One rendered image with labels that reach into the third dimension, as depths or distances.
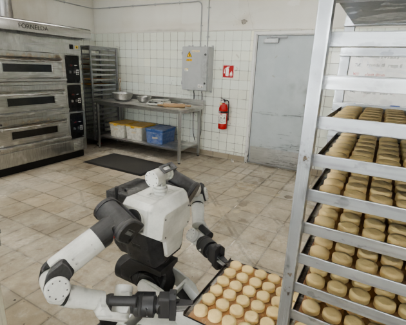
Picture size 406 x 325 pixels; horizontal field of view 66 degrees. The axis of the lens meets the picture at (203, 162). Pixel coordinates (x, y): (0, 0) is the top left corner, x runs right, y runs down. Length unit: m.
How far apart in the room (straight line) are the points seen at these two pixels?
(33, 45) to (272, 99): 3.51
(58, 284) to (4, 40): 4.09
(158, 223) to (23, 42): 4.11
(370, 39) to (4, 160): 4.66
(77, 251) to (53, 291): 0.13
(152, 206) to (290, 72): 4.10
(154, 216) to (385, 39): 0.90
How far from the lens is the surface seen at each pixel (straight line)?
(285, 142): 5.16
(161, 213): 1.23
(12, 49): 4.95
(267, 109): 5.17
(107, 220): 1.16
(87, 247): 1.14
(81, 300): 1.20
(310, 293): 0.95
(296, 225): 0.83
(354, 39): 0.77
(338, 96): 1.19
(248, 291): 1.33
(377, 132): 0.77
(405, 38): 0.77
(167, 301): 1.23
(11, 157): 5.01
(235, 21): 5.38
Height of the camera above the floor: 1.52
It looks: 17 degrees down
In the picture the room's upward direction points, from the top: 2 degrees clockwise
